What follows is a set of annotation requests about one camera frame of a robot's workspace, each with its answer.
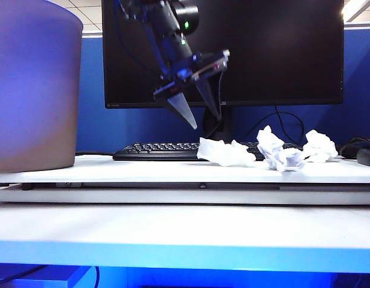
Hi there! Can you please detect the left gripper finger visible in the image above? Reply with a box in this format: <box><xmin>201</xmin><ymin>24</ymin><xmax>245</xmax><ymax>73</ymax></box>
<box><xmin>195</xmin><ymin>74</ymin><xmax>222</xmax><ymax>121</ymax></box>
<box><xmin>167</xmin><ymin>92</ymin><xmax>199</xmax><ymax>130</ymax></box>

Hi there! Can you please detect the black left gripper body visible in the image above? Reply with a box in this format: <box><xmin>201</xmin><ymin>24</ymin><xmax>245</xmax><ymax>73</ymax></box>
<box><xmin>152</xmin><ymin>49</ymin><xmax>231</xmax><ymax>101</ymax></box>

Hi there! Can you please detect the white paper ball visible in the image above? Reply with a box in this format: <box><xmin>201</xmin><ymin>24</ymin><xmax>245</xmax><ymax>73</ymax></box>
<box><xmin>256</xmin><ymin>125</ymin><xmax>305</xmax><ymax>173</ymax></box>
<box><xmin>303</xmin><ymin>128</ymin><xmax>339</xmax><ymax>164</ymax></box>
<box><xmin>196</xmin><ymin>136</ymin><xmax>257</xmax><ymax>168</ymax></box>

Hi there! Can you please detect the black monitor stand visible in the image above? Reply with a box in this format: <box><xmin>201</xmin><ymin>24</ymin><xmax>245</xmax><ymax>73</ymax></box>
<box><xmin>201</xmin><ymin>106</ymin><xmax>234</xmax><ymax>142</ymax></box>

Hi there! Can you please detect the blue cubicle partition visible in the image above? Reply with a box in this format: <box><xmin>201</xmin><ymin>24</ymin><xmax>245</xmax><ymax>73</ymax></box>
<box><xmin>75</xmin><ymin>25</ymin><xmax>370</xmax><ymax>157</ymax></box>

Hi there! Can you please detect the black computer keyboard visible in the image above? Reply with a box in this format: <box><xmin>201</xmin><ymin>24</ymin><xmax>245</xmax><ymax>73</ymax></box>
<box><xmin>112</xmin><ymin>141</ymin><xmax>304</xmax><ymax>162</ymax></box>

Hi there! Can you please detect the black ASUS computer monitor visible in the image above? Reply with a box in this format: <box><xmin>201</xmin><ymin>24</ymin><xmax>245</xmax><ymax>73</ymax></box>
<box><xmin>101</xmin><ymin>0</ymin><xmax>345</xmax><ymax>109</ymax></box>

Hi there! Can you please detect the white base board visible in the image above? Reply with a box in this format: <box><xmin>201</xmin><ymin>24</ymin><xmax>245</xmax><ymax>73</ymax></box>
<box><xmin>0</xmin><ymin>184</ymin><xmax>370</xmax><ymax>206</ymax></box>

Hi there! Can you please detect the white work board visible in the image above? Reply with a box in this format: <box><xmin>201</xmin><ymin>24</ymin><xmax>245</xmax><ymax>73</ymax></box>
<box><xmin>0</xmin><ymin>154</ymin><xmax>370</xmax><ymax>184</ymax></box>

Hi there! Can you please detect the black computer mouse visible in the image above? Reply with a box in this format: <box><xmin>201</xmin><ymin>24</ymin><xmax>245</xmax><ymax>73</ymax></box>
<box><xmin>357</xmin><ymin>148</ymin><xmax>370</xmax><ymax>168</ymax></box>

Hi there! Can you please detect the white box under table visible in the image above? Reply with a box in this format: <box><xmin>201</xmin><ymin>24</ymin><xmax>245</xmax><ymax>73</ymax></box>
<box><xmin>0</xmin><ymin>265</ymin><xmax>97</xmax><ymax>288</ymax></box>

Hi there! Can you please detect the black monitor cable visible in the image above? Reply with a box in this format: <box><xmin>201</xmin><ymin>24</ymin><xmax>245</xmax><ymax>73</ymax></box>
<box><xmin>246</xmin><ymin>105</ymin><xmax>306</xmax><ymax>146</ymax></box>

